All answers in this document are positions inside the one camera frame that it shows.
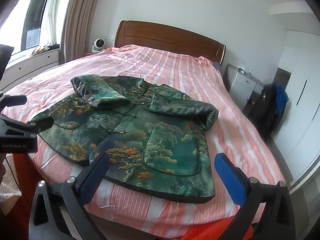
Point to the white fuzzy cloth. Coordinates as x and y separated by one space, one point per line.
5 187

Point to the green patterned padded jacket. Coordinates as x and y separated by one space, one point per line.
140 135

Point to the orange knit cloth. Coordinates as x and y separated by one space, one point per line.
212 230

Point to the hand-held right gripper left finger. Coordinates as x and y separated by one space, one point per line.
96 172

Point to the white wardrobe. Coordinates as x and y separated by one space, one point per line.
302 80

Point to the dark framed window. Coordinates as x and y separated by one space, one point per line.
32 17

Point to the pink striped bedsheet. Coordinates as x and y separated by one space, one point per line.
175 65

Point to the small white desk fan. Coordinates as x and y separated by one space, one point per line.
98 44

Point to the patterned cushion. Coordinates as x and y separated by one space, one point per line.
40 50

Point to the blue garment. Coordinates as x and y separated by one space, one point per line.
281 100

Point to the beige curtain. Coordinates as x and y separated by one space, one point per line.
77 17

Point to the wooden bedside table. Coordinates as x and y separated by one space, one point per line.
88 54

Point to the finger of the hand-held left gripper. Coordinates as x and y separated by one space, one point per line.
13 100
35 125

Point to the white nightstand with drawers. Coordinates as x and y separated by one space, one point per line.
241 85

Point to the dark hanging jacket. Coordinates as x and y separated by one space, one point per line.
267 110

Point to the white window seat cabinet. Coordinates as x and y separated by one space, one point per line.
30 63

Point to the white sheer curtain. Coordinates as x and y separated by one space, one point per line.
53 17

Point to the small dark object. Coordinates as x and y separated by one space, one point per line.
240 70

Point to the wooden bed headboard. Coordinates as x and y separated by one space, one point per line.
162 35

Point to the small clear bottle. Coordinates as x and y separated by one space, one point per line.
249 72

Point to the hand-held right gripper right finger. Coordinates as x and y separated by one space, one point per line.
230 180

